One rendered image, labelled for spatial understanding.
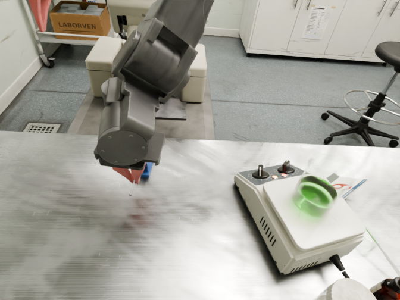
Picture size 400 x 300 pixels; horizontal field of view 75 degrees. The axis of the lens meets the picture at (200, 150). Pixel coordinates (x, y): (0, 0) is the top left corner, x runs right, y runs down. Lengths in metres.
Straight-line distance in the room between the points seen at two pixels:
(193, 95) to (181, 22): 1.07
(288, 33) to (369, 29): 0.79
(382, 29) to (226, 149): 2.89
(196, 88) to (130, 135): 1.10
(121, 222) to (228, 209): 0.19
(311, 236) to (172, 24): 0.33
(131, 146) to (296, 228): 0.26
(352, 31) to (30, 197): 3.06
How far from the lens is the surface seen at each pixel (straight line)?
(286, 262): 0.43
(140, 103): 0.32
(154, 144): 0.43
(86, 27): 2.51
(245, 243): 0.48
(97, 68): 1.40
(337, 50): 3.24
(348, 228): 0.45
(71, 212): 0.52
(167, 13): 0.34
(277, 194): 0.44
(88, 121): 1.34
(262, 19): 2.83
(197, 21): 0.35
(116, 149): 0.31
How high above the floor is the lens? 1.17
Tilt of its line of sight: 44 degrees down
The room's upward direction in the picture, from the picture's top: 7 degrees clockwise
